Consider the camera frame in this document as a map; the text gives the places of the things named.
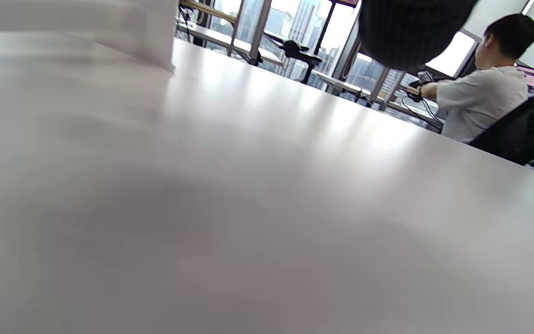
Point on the black stand on desk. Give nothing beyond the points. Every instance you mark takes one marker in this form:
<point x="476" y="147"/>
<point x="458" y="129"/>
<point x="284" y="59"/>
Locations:
<point x="300" y="52"/>

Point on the white desk with grey legs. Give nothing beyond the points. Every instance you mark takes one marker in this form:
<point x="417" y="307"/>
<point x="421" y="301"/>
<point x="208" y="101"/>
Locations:
<point x="364" y="90"/>

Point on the long white desk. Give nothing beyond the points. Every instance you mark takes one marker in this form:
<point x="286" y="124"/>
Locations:
<point x="230" y="42"/>

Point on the white box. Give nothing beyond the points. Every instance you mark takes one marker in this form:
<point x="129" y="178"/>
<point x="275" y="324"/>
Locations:
<point x="123" y="25"/>

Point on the bright computer monitor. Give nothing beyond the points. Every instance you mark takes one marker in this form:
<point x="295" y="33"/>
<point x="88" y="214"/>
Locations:
<point x="453" y="54"/>

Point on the black mesh office chair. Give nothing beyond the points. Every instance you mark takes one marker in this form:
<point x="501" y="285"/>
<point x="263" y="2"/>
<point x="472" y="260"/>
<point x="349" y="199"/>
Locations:
<point x="522" y="132"/>

